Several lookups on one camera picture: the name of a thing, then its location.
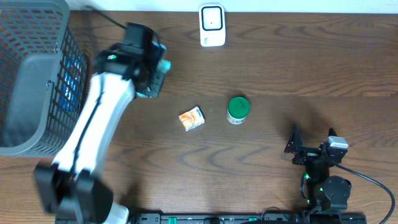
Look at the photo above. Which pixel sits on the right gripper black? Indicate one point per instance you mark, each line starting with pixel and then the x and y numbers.
pixel 293 144

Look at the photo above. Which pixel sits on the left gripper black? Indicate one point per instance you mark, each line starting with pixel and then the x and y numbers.
pixel 152 71

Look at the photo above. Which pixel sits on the light green wipes packet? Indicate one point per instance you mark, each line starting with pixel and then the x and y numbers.
pixel 156 81

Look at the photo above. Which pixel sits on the blue oreo cookie pack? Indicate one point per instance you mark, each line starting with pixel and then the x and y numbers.
pixel 71 87

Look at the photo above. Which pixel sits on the green lid jar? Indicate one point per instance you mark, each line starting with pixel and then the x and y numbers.
pixel 238 109

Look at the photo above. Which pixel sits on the orange snack packet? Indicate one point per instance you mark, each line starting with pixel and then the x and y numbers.
pixel 192 119

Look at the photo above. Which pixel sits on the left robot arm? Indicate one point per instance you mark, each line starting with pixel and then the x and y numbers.
pixel 71 187

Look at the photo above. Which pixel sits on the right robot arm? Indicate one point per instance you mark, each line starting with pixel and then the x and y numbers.
pixel 327 195

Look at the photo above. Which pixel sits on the white barcode scanner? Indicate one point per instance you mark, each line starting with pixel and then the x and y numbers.
pixel 212 25

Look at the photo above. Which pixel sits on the grey plastic mesh basket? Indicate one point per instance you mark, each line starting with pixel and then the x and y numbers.
pixel 35 43

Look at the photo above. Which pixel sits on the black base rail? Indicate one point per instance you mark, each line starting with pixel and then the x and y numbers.
pixel 155 218

